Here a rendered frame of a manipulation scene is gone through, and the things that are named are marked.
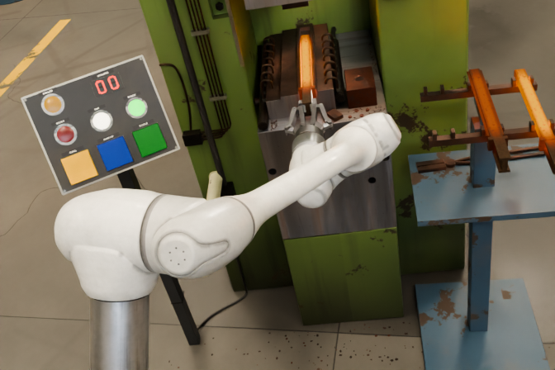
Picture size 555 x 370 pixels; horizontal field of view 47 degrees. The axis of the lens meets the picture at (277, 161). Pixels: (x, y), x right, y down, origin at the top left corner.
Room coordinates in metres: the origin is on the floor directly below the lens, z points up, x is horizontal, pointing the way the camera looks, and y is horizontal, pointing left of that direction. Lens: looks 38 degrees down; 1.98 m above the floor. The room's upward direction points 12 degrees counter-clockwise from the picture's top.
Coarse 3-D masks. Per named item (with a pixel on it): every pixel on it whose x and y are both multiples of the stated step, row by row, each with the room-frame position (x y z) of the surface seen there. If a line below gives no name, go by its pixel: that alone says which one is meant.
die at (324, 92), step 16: (288, 32) 1.97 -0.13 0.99; (320, 32) 1.92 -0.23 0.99; (272, 48) 1.91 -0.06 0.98; (288, 48) 1.86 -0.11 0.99; (320, 48) 1.81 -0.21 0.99; (272, 64) 1.80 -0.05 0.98; (288, 64) 1.76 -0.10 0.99; (320, 64) 1.71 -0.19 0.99; (288, 80) 1.66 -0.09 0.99; (320, 80) 1.62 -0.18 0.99; (272, 96) 1.61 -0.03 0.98; (288, 96) 1.58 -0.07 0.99; (320, 96) 1.57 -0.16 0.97; (272, 112) 1.59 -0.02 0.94; (288, 112) 1.58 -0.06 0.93
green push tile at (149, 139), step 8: (144, 128) 1.49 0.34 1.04; (152, 128) 1.50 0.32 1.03; (136, 136) 1.48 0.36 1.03; (144, 136) 1.48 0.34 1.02; (152, 136) 1.48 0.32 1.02; (160, 136) 1.49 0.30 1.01; (136, 144) 1.47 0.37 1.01; (144, 144) 1.47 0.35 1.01; (152, 144) 1.47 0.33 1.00; (160, 144) 1.47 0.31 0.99; (144, 152) 1.46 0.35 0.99; (152, 152) 1.46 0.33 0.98
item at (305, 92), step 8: (304, 40) 1.86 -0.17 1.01; (304, 48) 1.81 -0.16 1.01; (304, 56) 1.75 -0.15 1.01; (304, 64) 1.70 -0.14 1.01; (304, 72) 1.66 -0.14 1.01; (304, 80) 1.61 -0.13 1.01; (304, 88) 1.55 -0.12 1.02; (312, 88) 1.55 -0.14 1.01; (304, 96) 1.51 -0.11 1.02; (312, 96) 1.56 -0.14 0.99; (304, 104) 1.48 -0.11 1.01; (304, 112) 1.49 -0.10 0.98
